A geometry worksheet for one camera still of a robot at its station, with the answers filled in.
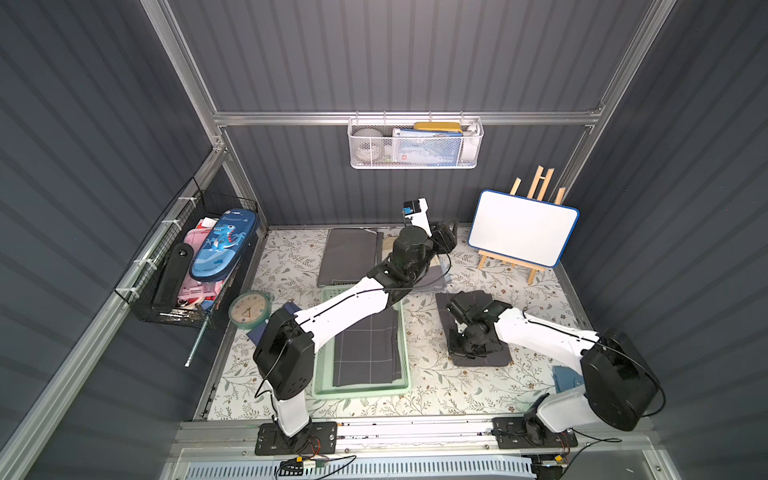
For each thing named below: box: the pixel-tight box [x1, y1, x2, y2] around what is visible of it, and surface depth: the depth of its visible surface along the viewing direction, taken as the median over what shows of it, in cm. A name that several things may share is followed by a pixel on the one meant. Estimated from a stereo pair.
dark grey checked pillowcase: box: [333, 307, 402, 387], surface depth 86 cm
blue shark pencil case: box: [189, 208, 259, 282], surface depth 69 cm
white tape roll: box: [352, 128, 385, 163], surface depth 88 cm
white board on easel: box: [468, 165, 580, 285], surface depth 94 cm
